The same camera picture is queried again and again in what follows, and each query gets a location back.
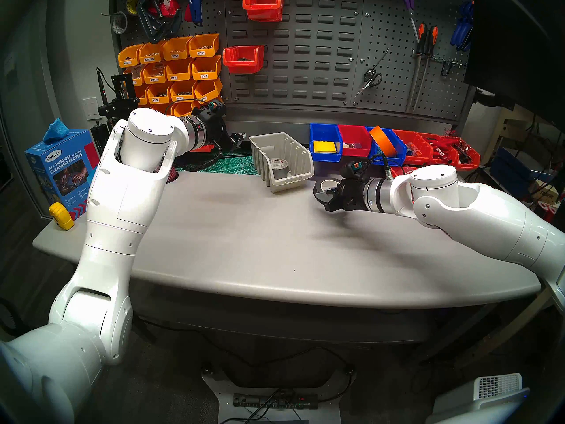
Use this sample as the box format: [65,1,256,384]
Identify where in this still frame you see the white vented appliance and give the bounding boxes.
[426,372,530,424]

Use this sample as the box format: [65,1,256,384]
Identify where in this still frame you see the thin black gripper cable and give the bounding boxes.
[349,153,393,181]

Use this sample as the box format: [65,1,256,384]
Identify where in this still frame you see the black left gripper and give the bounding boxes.
[201,114,247,151]

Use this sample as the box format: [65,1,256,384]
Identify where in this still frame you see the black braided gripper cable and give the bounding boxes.
[174,143,226,172]

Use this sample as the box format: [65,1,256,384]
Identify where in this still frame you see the grey pegboard panel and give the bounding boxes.
[109,0,228,102]
[353,0,476,121]

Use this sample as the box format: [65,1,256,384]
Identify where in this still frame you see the orange tape roll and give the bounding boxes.
[369,125,399,158]

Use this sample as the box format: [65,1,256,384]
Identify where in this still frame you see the black metal stand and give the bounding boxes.
[97,73,142,132]

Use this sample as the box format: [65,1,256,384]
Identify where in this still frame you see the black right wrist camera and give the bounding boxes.
[346,159,372,179]

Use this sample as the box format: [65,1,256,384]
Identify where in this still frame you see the orange bin labelled M3-4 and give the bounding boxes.
[192,55,222,80]

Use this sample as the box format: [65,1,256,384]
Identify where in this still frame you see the blue cleaning cloths box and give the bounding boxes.
[25,129,102,220]

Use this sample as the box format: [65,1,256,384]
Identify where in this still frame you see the black monitor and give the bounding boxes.
[463,0,565,132]

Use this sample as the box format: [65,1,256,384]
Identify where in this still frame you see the black chair base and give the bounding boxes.
[0,297,53,344]

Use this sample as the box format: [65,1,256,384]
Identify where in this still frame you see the orange bin labelled M3-6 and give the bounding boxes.
[194,77,223,104]

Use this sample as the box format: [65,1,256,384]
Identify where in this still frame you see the grey louvred wall panel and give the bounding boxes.
[225,0,365,114]

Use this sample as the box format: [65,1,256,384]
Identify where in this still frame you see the metal tool holder rail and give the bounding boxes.
[413,51,468,69]

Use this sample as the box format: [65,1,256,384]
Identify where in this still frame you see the orange bin labelled M3-8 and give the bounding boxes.
[170,79,197,103]

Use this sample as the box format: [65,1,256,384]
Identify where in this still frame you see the black bench clamp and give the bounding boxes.
[136,0,182,44]

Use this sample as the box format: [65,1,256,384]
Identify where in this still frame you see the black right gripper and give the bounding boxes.
[324,178,373,212]

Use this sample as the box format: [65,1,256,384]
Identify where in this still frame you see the red handled tool set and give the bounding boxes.
[426,136,460,163]

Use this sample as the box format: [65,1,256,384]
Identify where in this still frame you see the blue handled tool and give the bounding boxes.
[185,0,208,26]

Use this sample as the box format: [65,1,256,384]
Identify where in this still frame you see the black cylindrical tools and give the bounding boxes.
[90,122,116,163]

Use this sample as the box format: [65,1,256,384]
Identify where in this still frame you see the red white tool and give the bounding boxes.
[152,0,181,17]

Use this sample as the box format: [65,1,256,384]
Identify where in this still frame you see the wooden frame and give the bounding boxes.
[492,105,565,163]

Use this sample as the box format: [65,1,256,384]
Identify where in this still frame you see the black soldering pen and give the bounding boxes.
[96,67,116,106]

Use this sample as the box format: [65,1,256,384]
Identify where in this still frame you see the orange handled file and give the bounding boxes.
[414,26,440,112]
[406,23,429,112]

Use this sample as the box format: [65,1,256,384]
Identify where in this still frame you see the black tape roll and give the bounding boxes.
[313,178,344,207]

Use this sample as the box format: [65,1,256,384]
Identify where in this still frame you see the blue cleaning cloth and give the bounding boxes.
[43,117,70,144]

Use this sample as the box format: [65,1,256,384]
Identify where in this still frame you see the orange bin labelled M4-6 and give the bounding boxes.
[165,58,195,82]

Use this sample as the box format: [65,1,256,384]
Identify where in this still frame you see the blue crate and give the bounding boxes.
[490,147,557,196]

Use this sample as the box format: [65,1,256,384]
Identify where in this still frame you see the black power strip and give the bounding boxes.
[233,393,319,410]

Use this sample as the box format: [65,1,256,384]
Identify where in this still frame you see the black floor cable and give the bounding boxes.
[146,319,358,404]

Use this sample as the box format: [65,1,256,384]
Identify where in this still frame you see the green cutting mat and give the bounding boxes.
[177,151,261,176]

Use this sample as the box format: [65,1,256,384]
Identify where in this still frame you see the orange bin labelled M3X6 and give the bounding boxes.
[188,33,220,58]

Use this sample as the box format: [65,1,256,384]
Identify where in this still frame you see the blue storage bin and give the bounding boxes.
[365,126,407,167]
[309,123,344,163]

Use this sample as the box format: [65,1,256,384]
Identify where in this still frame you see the orange bin labelled M3-12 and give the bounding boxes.
[147,82,173,105]

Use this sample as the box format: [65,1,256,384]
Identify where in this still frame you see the black scissors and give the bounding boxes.
[353,48,390,102]

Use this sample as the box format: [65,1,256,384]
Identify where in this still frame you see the yellow tape measure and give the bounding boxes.
[49,201,75,231]

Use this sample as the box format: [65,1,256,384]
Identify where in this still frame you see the purple scissors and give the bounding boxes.
[395,0,420,42]

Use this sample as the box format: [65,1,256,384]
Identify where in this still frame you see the red wall bin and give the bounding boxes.
[242,0,285,23]
[222,45,265,75]

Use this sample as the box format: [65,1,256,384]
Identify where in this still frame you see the grey plastic storage bin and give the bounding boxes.
[249,132,315,193]

